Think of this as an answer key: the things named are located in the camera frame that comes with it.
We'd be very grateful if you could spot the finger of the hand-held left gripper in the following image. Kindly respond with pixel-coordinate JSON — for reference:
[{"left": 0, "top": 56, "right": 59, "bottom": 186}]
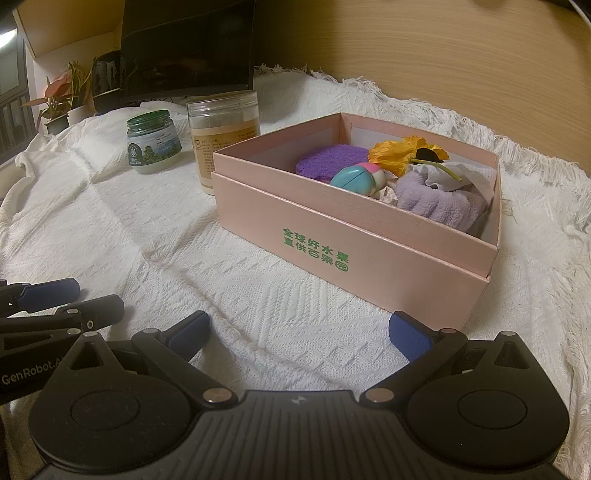
[
  {"left": 0, "top": 295, "right": 126, "bottom": 357},
  {"left": 0, "top": 277, "right": 81, "bottom": 320}
]

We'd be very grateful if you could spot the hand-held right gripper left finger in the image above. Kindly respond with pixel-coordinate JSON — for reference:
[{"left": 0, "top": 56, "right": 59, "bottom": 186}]
[{"left": 55, "top": 310, "right": 236, "bottom": 407}]

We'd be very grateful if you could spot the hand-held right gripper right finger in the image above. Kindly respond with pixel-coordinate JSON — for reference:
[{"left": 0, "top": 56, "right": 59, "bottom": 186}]
[{"left": 359, "top": 311, "right": 548, "bottom": 407}]

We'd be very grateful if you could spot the pink cardboard box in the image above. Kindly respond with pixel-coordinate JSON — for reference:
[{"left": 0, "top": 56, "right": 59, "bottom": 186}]
[{"left": 211, "top": 111, "right": 503, "bottom": 334}]

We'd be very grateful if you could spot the lilac fluffy towel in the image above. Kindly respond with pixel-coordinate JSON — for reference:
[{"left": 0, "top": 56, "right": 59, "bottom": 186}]
[{"left": 392, "top": 174, "right": 491, "bottom": 232}]

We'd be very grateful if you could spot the teal and pink toy ball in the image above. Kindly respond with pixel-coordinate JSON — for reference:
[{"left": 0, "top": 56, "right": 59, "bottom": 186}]
[{"left": 330, "top": 161, "right": 387, "bottom": 197}]

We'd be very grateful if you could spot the white cloth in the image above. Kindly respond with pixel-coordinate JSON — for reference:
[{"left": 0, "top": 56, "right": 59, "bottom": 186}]
[{"left": 378, "top": 161, "right": 498, "bottom": 206}]

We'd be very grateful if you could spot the orange artificial flower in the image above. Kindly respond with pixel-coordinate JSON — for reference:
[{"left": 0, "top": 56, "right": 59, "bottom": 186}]
[{"left": 368, "top": 135, "right": 463, "bottom": 182}]

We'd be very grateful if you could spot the purple round sponge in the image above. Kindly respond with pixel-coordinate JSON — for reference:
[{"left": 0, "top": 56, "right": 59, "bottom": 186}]
[{"left": 295, "top": 142, "right": 370, "bottom": 184}]

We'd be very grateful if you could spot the green lid glass jar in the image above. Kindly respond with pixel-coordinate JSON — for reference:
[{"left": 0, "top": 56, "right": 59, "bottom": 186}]
[{"left": 126, "top": 110, "right": 182, "bottom": 175}]

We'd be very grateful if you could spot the red leaf potted plant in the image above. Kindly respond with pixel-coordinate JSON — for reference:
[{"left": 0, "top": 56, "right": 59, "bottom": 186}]
[{"left": 21, "top": 76, "right": 75, "bottom": 136}]

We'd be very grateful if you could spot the dark window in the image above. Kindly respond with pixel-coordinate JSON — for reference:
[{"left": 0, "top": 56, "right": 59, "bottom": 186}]
[{"left": 0, "top": 28, "right": 38, "bottom": 168}]

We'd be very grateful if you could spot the tall clear plastic jar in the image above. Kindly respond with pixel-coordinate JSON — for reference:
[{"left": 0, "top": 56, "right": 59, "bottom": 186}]
[{"left": 187, "top": 90, "right": 261, "bottom": 196}]

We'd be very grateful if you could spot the green leaf potted plant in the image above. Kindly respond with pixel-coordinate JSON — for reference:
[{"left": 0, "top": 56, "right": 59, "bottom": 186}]
[{"left": 60, "top": 60, "right": 96, "bottom": 126}]

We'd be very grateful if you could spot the dark container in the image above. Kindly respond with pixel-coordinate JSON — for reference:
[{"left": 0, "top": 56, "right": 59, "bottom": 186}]
[{"left": 91, "top": 51, "right": 123, "bottom": 114}]

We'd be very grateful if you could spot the dark computer monitor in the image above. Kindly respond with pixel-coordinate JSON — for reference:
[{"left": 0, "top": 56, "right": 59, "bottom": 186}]
[{"left": 119, "top": 0, "right": 257, "bottom": 100}]

